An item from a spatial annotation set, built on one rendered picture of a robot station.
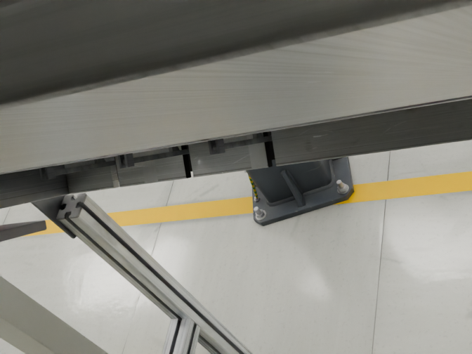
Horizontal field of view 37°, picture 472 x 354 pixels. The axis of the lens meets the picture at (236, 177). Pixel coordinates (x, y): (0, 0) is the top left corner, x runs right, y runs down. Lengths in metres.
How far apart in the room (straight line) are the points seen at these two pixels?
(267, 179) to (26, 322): 0.66
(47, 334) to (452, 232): 0.81
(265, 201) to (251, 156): 0.89
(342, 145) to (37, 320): 0.66
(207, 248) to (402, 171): 0.50
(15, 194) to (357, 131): 0.42
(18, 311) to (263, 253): 0.64
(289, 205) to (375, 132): 0.92
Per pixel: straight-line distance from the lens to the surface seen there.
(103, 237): 1.04
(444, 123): 0.74
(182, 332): 1.22
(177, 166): 0.86
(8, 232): 0.41
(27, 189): 0.91
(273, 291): 1.57
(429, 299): 1.44
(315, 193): 1.65
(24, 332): 1.22
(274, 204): 1.68
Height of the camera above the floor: 1.24
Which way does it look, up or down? 43 degrees down
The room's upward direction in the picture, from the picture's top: 37 degrees counter-clockwise
